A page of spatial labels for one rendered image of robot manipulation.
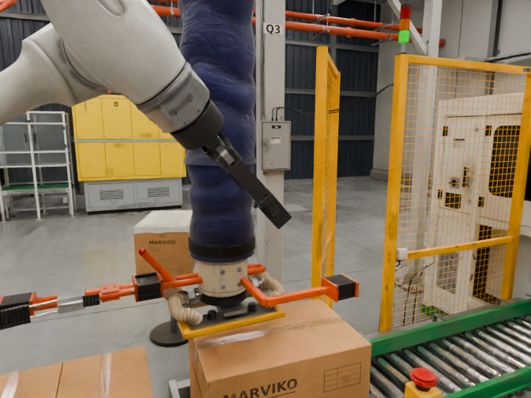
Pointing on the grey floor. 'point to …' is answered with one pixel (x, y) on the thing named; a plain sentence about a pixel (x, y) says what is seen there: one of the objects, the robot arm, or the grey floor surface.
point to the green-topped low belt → (33, 195)
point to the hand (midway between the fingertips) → (263, 200)
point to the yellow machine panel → (125, 158)
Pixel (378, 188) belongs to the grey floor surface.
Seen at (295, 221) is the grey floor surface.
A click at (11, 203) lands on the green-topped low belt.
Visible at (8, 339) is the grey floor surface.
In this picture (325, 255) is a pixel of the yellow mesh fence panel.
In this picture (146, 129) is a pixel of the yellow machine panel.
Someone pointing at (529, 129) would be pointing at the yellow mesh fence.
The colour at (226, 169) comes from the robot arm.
